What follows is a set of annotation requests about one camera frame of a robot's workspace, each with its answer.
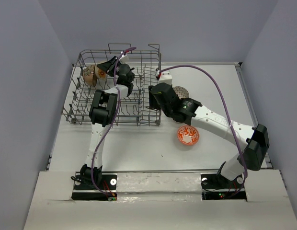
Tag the grey wire dish rack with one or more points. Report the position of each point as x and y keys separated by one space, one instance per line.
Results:
x=134 y=109

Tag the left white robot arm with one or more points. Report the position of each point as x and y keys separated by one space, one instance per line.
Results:
x=103 y=110

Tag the metal rail bar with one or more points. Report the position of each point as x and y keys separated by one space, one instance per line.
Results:
x=167 y=171

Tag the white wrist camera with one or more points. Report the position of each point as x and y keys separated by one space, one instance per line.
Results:
x=165 y=77
x=124 y=58

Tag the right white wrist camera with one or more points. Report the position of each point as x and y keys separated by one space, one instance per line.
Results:
x=165 y=77

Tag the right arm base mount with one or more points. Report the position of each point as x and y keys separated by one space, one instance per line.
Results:
x=217 y=188

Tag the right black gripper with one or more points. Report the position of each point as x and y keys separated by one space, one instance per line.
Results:
x=153 y=102

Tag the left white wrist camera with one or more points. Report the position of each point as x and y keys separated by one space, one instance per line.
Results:
x=124 y=58

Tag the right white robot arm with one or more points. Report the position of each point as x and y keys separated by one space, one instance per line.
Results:
x=253 y=142

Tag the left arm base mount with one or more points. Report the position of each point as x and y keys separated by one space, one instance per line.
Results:
x=94 y=185

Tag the white bowl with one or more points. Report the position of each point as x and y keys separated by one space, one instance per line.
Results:
x=100 y=74

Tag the patterned grey bowl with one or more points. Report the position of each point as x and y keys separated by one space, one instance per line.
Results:
x=181 y=92

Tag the orange floral bowl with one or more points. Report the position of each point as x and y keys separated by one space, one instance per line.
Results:
x=188 y=135

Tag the brown glazed bowl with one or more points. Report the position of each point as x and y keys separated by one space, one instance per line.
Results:
x=89 y=75

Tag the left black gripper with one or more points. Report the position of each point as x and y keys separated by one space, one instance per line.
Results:
x=108 y=66

